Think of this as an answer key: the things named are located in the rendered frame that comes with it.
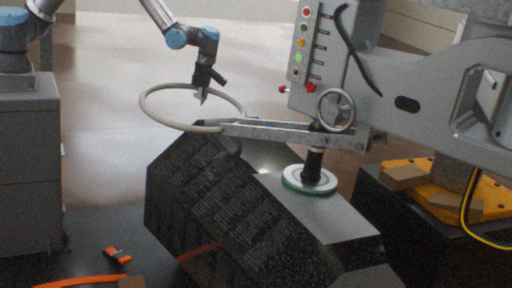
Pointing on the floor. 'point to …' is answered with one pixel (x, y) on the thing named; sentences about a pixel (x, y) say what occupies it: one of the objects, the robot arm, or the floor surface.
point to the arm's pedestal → (31, 170)
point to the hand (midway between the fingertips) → (204, 101)
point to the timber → (131, 282)
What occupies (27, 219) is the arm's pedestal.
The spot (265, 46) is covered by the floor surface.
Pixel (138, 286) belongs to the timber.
